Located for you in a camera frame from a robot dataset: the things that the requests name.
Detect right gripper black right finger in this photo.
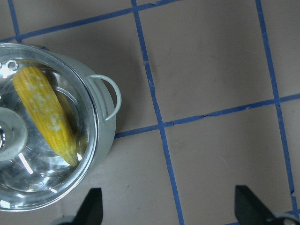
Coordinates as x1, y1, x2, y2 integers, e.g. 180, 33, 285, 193
234, 185, 300, 225

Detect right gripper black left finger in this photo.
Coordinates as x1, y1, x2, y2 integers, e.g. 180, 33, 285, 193
51, 187, 104, 225

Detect clear glass pot lid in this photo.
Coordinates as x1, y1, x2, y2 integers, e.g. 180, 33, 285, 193
0, 43, 100, 210

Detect yellow corn cob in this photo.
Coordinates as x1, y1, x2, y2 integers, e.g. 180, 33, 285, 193
12, 66, 78, 166

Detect silver pale green cooking pot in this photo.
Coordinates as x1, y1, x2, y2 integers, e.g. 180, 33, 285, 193
0, 43, 122, 211

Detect brown paper table cover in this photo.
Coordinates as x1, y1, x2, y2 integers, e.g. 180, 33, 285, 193
0, 0, 300, 225

